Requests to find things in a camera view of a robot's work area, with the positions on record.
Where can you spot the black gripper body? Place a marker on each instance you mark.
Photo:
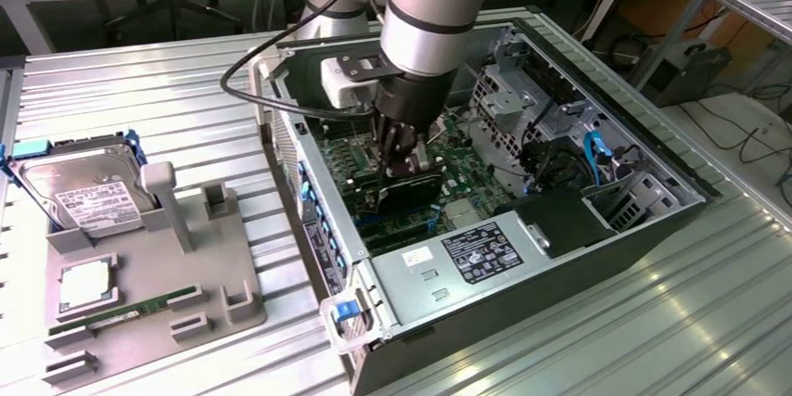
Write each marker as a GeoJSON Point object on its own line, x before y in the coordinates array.
{"type": "Point", "coordinates": [418, 99]}

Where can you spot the black graphics card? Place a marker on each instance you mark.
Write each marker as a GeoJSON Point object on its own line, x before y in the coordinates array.
{"type": "Point", "coordinates": [408, 194]}

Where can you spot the installed RAM stick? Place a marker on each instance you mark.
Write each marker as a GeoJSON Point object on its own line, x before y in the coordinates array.
{"type": "Point", "coordinates": [359, 183]}

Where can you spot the green motherboard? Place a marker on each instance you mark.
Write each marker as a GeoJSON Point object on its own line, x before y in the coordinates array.
{"type": "Point", "coordinates": [474, 182]}

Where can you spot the metal disk bay cage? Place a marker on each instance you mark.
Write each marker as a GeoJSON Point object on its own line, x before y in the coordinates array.
{"type": "Point", "coordinates": [502, 113]}

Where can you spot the silver chipset heatsink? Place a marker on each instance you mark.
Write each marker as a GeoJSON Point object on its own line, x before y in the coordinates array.
{"type": "Point", "coordinates": [466, 213]}

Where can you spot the black expansion slot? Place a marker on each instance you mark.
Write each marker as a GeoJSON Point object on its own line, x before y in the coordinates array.
{"type": "Point", "coordinates": [396, 236]}

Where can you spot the grey power supply unit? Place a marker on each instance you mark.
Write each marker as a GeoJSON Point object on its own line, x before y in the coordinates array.
{"type": "Point", "coordinates": [434, 275]}

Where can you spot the blue case latch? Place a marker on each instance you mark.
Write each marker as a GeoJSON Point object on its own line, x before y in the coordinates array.
{"type": "Point", "coordinates": [344, 311]}

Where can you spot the open black PC case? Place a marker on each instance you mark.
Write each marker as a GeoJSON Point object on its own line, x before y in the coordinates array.
{"type": "Point", "coordinates": [619, 247]}

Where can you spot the black office chair base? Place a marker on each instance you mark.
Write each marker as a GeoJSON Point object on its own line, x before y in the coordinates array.
{"type": "Point", "coordinates": [179, 11]}

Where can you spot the green RAM stick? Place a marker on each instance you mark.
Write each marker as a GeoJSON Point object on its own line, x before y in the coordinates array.
{"type": "Point", "coordinates": [124, 310]}

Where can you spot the grey parts rack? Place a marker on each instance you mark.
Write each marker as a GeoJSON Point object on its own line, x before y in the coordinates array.
{"type": "Point", "coordinates": [155, 345]}

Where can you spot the silver CPU chip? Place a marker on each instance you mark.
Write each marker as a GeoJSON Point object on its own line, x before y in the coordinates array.
{"type": "Point", "coordinates": [87, 287]}

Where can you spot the hard disk drive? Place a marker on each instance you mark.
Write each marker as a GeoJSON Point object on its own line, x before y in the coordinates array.
{"type": "Point", "coordinates": [31, 150]}

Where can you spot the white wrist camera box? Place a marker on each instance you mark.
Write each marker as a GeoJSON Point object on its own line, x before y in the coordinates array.
{"type": "Point", "coordinates": [343, 83]}

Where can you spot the aluminium frame table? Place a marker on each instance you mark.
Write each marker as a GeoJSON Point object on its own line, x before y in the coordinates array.
{"type": "Point", "coordinates": [743, 11]}

